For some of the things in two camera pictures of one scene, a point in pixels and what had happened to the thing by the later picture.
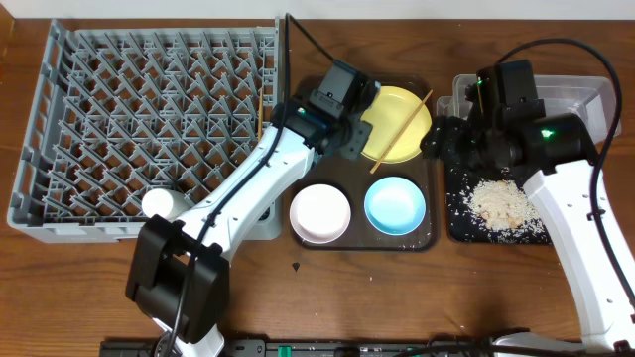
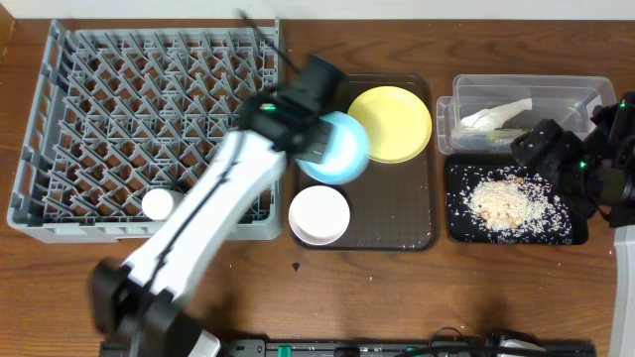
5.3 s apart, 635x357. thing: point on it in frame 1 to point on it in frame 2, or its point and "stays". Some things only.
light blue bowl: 395,205 to 346,156
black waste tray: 485,205 stays
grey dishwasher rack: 113,114 stays
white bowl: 319,213 stays
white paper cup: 168,203 stays
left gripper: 356,142 to 318,154
